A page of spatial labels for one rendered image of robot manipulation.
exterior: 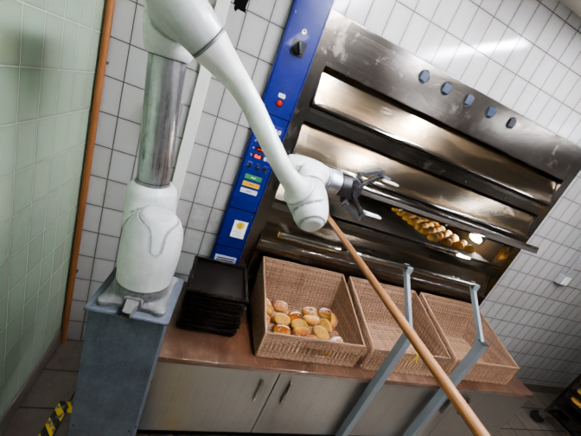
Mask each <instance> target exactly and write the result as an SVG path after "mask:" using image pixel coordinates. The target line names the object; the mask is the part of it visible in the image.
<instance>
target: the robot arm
mask: <svg viewBox="0 0 581 436"><path fill-rule="evenodd" d="M143 44H144V47H145V49H146V50H147V51H148V57H147V67H146V76H145V86H144V104H143V114H142V124H141V133H140V143H139V153H138V162H137V177H135V178H134V179H133V180H131V181H130V182H129V183H128V184H127V187H126V192H125V199H124V212H123V219H122V229H123V232H122V236H121V240H120V244H119V250H118V260H117V271H116V275H115V278H114V280H113V281H112V282H111V284H110V285H109V287H108V288H107V289H106V291H105V292H103V293H102V294H101V295H99V296H98V298H97V304H98V305H101V306H114V307H118V308H123V310H122V312H121V318H123V319H130V318H131V316H132V315H133V314H134V313H135V311H140V312H144V313H149V314H151V315H153V316H155V317H163V316H164V315H165V312H166V304H167V302H168V300H169V296H170V294H171V292H172V290H173V288H174V286H176V285H177V282H178V279H177V278H176V277H173V275H174V273H175V270H176V266H177V263H178V260H179V257H180V253H181V250H182V242H183V229H182V224H181V222H180V219H179V218H178V216H177V215H176V199H177V190H176V188H175V186H174V185H173V184H172V183H171V182H170V178H171V172H172V166H173V160H174V154H175V147H176V135H177V129H178V122H179V116H180V110H181V103H182V91H183V85H184V79H185V72H186V66H187V63H188V64H189V63H190V62H191V61H192V60H193V58H195V59H196V60H197V61H198V62H199V63H200V64H201V65H202V66H203V67H204V68H206V69H207V70H208V71H209V72H210V73H211V74H212V75H213V76H214V77H215V78H216V79H217V80H219V81H220V82H221V83H222V84H223V85H224V86H225V87H226V89H227V90H228V91H229V92H230V93H231V94H232V96H233V97H234V98H235V100H236V101H237V103H238V104H239V107H240V108H241V110H242V112H243V113H244V115H245V117H246V120H247V122H248V123H249V125H250V126H251V128H252V131H253V133H254V135H255V137H256V139H257V140H258V142H259V145H260V147H261V149H262V151H263V152H264V154H265V156H266V158H267V160H268V162H269V164H270V166H271V168H272V170H273V172H274V173H275V175H276V177H277V178H278V180H279V181H280V183H281V184H282V186H283V188H284V200H285V201H286V203H287V205H288V207H289V209H290V213H291V214H292V215H293V219H294V222H295V223H296V224H297V226H298V227H299V228H300V229H302V230H304V231H307V232H314V231H316V230H318V229H320V228H321V227H323V226H324V225H325V223H326V221H327V219H328V215H329V201H328V196H327V194H329V195H332V196H334V195H338V196H342V197H345V200H344V201H343V202H342V206H343V207H345V208H348V209H349V211H350V212H351V213H352V214H353V215H354V216H355V217H356V218H357V220H358V221H360V220H361V218H362V217H366V218H368V219H371V217H374V218H377V219H381V217H380V216H378V215H376V214H373V213H370V212H367V211H365V210H362V208H361V205H360V204H359V201H358V198H357V197H359V196H360V195H361V192H362V190H363V187H365V186H367V185H368V184H370V183H374V182H376V181H379V180H381V181H382V182H385V183H390V184H391V185H394V186H397V187H398V186H399V185H398V184H397V183H394V182H391V178H390V177H388V176H384V173H385V171H384V170H383V169H376V170H363V171H361V170H357V171H356V176H355V177H350V176H345V175H343V174H342V172H341V171H339V170H335V169H332V168H330V167H328V166H326V165H324V164H323V163H321V162H319V161H317V160H315V159H313V158H310V157H306V156H301V155H294V154H290V155H288V156H287V154H286V152H285V150H284V147H283V145H282V143H281V141H280V139H279V137H278V134H277V132H276V130H275V128H274V125H273V123H272V122H271V119H270V116H269V114H268V112H267V111H266V109H265V105H264V103H263V101H262V99H261V98H260V96H259V93H258V91H257V90H256V88H255V86H254V85H253V83H252V81H251V79H250V77H249V75H248V73H247V72H246V70H245V68H244V66H243V65H242V63H241V61H240V59H239V57H238V55H237V53H236V51H235V49H234V48H233V44H232V43H231V41H230V39H229V37H228V35H227V32H226V31H225V29H224V28H223V26H222V24H221V23H220V20H219V19H218V17H217V15H216V14H215V12H214V10H213V8H212V6H211V5H210V4H209V2H208V0H144V9H143ZM371 175H375V176H371ZM362 176H371V177H369V178H367V179H365V180H359V178H360V177H362ZM352 199H353V201H354V204H355V206H356V207H357V210H358V212H359V214H358V215H357V214H356V213H355V211H354V210H353V209H352V208H351V207H350V206H349V202H348V201H349V200H352Z"/></svg>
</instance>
